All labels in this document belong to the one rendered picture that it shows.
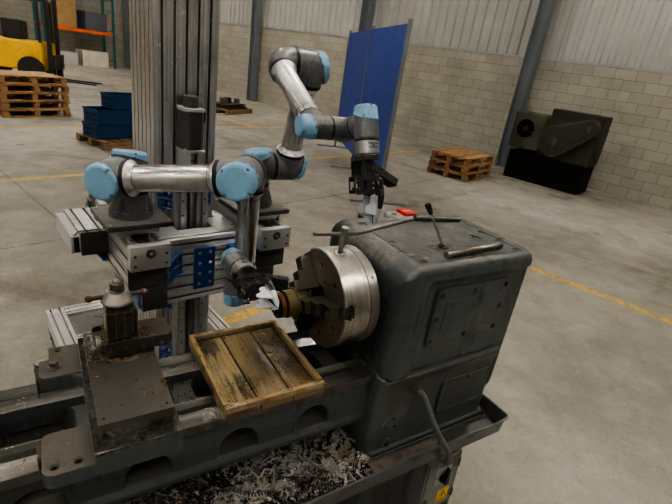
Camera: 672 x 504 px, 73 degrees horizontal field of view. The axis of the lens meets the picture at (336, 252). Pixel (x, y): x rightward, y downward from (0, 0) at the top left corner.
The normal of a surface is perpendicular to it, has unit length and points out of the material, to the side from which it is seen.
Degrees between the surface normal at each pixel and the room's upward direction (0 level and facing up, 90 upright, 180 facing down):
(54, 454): 0
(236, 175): 89
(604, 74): 90
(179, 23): 90
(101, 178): 91
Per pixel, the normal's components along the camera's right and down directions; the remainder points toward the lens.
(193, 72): 0.63, 0.38
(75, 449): 0.14, -0.91
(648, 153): -0.67, 0.20
